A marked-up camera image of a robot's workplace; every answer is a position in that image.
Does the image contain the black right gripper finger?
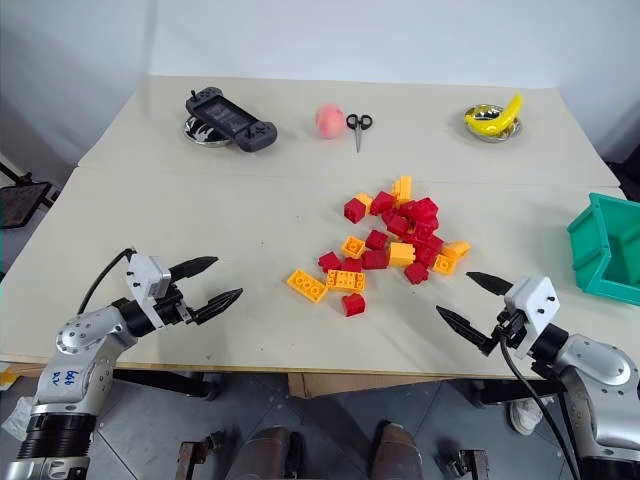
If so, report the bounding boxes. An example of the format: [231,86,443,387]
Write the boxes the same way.
[465,271,515,298]
[436,305,495,357]

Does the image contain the dark grey handheld game console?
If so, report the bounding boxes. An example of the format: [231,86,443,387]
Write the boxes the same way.
[185,87,278,154]

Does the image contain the dark brown rounded shape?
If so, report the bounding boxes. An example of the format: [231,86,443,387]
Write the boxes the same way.
[243,425,303,480]
[371,421,427,480]

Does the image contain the brown cardboard sheet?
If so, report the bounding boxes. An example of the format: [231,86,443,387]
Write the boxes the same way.
[286,372,441,400]

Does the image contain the white crumpled cloth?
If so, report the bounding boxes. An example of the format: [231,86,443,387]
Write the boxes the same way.
[1,396,35,442]

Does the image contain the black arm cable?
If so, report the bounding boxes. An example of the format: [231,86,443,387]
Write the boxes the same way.
[498,327,582,480]
[76,247,137,316]

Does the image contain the green plastic bin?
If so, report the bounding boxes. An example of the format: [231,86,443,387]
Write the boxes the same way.
[566,192,640,307]

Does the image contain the pink peach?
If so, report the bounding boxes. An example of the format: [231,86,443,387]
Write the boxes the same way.
[315,103,346,140]

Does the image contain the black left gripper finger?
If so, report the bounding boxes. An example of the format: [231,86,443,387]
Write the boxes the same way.
[192,287,245,327]
[168,256,220,281]

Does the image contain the white shoe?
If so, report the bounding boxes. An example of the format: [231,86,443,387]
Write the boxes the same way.
[509,397,555,435]

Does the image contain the yellow plastic building brick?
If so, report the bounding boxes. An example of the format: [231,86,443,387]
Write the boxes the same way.
[325,269,367,293]

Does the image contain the black table foot bar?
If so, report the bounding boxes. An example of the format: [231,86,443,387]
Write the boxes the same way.
[111,368,223,402]
[470,378,569,409]

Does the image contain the black mesh chair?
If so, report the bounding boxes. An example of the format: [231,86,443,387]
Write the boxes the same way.
[0,160,60,230]

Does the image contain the shiny steel bowl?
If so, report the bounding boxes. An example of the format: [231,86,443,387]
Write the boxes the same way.
[462,104,522,143]

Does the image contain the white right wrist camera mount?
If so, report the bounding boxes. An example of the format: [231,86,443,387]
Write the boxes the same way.
[503,276,561,360]

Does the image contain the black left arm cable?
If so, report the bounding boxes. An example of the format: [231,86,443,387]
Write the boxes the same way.
[76,247,137,316]

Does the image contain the yellow banana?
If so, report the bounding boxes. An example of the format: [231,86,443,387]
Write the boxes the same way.
[463,92,525,137]

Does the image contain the steel bowl with black pattern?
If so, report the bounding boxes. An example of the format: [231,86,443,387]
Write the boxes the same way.
[182,114,232,147]

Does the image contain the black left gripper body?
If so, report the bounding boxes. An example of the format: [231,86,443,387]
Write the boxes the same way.
[151,282,197,329]

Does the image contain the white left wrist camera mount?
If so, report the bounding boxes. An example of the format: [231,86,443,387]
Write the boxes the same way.
[125,253,173,304]

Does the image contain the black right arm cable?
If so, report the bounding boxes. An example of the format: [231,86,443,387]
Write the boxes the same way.
[498,327,582,480]

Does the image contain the black handled scissors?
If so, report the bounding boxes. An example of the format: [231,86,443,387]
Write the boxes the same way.
[345,113,374,154]

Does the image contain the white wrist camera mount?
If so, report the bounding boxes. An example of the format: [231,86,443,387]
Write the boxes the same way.
[503,276,561,360]
[125,253,173,304]

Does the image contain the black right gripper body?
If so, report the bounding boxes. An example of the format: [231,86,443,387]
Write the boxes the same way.
[492,307,526,351]

